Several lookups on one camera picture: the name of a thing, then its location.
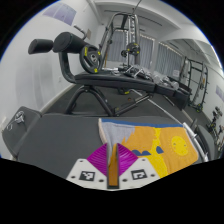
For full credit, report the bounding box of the dumbbell rack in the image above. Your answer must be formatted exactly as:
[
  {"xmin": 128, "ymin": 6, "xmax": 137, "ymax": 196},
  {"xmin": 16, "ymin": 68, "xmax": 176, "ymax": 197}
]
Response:
[{"xmin": 206, "ymin": 106, "xmax": 224, "ymax": 152}]

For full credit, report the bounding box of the large black weight plate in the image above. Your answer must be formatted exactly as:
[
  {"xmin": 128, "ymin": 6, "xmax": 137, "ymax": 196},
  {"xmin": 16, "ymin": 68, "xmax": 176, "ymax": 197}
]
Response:
[{"xmin": 78, "ymin": 44, "xmax": 102, "ymax": 75}]

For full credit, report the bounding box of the grey window curtain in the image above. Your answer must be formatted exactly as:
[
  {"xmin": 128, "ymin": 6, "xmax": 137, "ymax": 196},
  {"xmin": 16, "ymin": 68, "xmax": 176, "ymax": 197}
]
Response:
[
  {"xmin": 107, "ymin": 31, "xmax": 156, "ymax": 70},
  {"xmin": 155, "ymin": 41, "xmax": 185, "ymax": 80}
]

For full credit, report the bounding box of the colourful sun print towel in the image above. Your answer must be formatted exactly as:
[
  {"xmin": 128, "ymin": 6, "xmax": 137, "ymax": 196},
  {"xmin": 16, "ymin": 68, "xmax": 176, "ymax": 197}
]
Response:
[{"xmin": 98, "ymin": 117, "xmax": 200, "ymax": 188}]

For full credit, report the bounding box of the small brown wall board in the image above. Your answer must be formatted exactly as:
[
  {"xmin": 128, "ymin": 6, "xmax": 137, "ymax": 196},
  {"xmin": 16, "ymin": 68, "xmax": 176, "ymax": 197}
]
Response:
[{"xmin": 85, "ymin": 28, "xmax": 93, "ymax": 41}]

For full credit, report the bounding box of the black cable machine frame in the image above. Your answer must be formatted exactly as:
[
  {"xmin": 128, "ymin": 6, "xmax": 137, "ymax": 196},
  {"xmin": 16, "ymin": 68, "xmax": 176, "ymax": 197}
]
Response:
[{"xmin": 99, "ymin": 0, "xmax": 158, "ymax": 73}]

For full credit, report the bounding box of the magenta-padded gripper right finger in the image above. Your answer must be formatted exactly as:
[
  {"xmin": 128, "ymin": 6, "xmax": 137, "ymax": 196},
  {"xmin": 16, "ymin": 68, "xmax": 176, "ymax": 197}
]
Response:
[{"xmin": 116, "ymin": 143, "xmax": 158, "ymax": 186}]

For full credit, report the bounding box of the small black weight plate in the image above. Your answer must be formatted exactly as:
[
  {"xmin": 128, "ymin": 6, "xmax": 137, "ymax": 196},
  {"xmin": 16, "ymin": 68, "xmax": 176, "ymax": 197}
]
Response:
[{"xmin": 120, "ymin": 43, "xmax": 141, "ymax": 58}]

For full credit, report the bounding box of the black squat rack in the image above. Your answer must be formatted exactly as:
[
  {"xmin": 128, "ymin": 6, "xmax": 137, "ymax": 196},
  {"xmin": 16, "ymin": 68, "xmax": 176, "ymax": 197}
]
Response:
[{"xmin": 179, "ymin": 56, "xmax": 210, "ymax": 113}]

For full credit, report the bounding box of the purple wall poster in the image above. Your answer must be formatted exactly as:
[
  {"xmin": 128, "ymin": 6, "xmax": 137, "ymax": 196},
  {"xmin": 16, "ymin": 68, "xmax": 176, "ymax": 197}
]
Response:
[{"xmin": 43, "ymin": 2, "xmax": 77, "ymax": 26}]

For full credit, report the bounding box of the black padded flat bench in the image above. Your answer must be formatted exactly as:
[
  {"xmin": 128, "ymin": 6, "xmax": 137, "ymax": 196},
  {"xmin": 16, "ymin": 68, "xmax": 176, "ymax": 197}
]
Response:
[{"xmin": 1, "ymin": 106, "xmax": 214, "ymax": 178}]

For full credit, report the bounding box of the black adjustable weight bench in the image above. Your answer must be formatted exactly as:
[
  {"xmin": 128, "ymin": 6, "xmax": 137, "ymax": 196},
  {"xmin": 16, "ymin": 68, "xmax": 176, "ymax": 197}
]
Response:
[{"xmin": 27, "ymin": 31, "xmax": 193, "ymax": 116}]

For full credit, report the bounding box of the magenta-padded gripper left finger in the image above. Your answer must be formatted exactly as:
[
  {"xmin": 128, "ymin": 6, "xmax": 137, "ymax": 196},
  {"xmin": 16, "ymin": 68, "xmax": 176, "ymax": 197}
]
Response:
[{"xmin": 66, "ymin": 143, "xmax": 110, "ymax": 188}]

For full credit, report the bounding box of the pile of chrome dumbbells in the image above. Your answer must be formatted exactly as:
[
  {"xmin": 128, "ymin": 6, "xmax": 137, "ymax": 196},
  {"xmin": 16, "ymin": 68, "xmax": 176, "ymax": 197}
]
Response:
[{"xmin": 116, "ymin": 64, "xmax": 181, "ymax": 90}]

